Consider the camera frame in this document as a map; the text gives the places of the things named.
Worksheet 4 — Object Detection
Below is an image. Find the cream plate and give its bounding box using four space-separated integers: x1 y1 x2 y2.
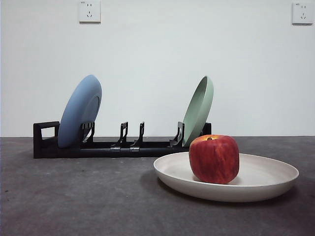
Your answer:
153 151 300 203

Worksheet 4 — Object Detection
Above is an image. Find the pale green plate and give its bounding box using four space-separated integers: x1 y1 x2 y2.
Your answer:
182 75 214 148

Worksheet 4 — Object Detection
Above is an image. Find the blue plate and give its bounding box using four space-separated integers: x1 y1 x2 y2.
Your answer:
58 74 102 148

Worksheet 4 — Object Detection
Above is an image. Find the red apple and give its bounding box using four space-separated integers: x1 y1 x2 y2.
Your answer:
189 134 240 184

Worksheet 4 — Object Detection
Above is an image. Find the black plate rack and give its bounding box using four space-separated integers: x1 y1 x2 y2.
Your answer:
33 121 212 159

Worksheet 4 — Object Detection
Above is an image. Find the white wall socket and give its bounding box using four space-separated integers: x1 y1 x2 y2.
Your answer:
78 0 101 24
291 1 314 25

